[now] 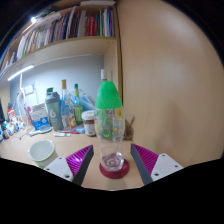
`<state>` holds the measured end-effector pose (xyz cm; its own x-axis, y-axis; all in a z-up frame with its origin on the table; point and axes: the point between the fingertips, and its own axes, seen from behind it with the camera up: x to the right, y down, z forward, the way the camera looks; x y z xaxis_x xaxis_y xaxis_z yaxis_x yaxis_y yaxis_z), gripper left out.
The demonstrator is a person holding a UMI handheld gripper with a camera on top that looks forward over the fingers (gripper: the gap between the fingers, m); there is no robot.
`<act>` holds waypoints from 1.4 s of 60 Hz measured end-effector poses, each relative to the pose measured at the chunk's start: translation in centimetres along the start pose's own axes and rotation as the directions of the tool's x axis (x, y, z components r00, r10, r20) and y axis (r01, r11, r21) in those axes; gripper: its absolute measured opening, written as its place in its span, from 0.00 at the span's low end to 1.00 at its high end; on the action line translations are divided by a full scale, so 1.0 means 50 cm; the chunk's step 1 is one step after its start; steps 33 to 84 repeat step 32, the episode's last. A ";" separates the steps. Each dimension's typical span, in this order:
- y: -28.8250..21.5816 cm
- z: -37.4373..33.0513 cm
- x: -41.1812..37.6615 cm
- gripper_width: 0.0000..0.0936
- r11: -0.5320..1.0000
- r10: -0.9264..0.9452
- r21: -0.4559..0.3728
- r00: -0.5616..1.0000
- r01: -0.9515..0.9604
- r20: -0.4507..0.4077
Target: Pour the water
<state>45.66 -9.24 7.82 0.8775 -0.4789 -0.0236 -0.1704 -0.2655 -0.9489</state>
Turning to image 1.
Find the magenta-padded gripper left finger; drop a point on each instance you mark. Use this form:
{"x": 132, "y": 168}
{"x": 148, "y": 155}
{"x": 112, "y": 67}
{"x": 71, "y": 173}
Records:
{"x": 78, "y": 160}

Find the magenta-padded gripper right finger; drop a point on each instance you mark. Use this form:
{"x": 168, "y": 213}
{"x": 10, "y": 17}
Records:
{"x": 148, "y": 160}

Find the clear bottle with green cap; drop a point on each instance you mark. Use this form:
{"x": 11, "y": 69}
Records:
{"x": 107, "y": 96}

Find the flat round red coaster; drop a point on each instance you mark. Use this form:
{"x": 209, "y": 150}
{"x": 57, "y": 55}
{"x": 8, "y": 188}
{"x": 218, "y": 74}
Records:
{"x": 125, "y": 170}

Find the pink pen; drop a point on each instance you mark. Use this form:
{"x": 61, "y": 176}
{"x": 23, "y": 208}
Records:
{"x": 70, "y": 132}

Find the white marker pen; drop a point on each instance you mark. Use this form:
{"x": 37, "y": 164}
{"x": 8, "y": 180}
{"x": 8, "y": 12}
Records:
{"x": 62, "y": 134}

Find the brown jar with white lid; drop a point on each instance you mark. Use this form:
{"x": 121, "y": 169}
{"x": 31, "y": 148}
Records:
{"x": 88, "y": 123}

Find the light blue hairbrush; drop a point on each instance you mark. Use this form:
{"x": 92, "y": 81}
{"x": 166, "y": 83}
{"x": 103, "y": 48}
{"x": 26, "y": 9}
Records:
{"x": 40, "y": 131}

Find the clear bottle with yellow cap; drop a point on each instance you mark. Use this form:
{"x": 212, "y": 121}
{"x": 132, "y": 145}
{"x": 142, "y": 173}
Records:
{"x": 67, "y": 111}

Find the grey shaker bottle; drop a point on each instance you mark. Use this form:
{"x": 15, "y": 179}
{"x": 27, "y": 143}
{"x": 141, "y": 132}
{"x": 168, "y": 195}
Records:
{"x": 54, "y": 111}

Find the blue and white carton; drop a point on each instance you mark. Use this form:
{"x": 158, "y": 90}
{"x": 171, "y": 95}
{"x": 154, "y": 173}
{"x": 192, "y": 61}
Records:
{"x": 39, "y": 116}

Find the clear blue plastic bag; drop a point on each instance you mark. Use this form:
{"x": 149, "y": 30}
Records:
{"x": 87, "y": 101}

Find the magenta pouch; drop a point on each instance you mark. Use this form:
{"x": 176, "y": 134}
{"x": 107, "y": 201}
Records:
{"x": 28, "y": 113}

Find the red and white jar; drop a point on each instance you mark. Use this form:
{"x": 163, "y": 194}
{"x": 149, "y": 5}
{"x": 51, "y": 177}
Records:
{"x": 11, "y": 114}

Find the clear bottle with white cap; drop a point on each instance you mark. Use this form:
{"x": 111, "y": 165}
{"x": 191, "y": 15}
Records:
{"x": 103, "y": 75}

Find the white light bar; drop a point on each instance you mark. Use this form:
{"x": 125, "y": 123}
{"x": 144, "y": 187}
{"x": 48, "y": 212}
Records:
{"x": 20, "y": 72}

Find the white wall socket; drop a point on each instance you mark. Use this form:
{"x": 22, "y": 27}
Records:
{"x": 29, "y": 89}

